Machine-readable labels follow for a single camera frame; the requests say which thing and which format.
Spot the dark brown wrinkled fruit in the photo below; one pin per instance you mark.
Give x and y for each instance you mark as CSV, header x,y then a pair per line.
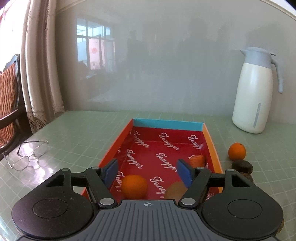
x,y
242,166
249,178

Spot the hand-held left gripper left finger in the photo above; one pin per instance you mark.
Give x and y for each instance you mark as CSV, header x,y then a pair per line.
x,y
110,172

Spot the large orange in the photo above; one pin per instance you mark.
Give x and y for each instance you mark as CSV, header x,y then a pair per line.
x,y
134,186

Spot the beige lace curtain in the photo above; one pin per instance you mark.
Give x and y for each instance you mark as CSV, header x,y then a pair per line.
x,y
41,69

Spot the brown spoiled fruit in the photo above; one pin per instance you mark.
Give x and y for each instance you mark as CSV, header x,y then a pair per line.
x,y
281,227

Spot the wooden chair orange upholstery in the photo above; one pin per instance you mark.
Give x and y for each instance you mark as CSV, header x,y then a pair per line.
x,y
7,92

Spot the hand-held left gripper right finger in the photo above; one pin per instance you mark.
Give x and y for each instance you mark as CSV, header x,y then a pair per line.
x,y
185,172

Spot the orange carrot piece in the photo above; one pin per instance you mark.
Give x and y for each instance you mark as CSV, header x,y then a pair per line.
x,y
197,160

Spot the brown kiwi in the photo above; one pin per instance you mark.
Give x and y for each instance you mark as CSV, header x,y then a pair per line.
x,y
174,191

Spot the green checkered tablecloth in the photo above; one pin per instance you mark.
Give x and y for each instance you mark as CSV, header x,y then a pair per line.
x,y
81,129

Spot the small orange with stem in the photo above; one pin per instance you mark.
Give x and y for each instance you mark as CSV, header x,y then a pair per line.
x,y
236,151

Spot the white thermos jug grey lid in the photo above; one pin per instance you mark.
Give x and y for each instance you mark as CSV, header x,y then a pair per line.
x,y
252,97

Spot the colourful cardboard box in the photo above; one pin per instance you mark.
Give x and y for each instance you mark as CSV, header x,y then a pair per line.
x,y
150,148

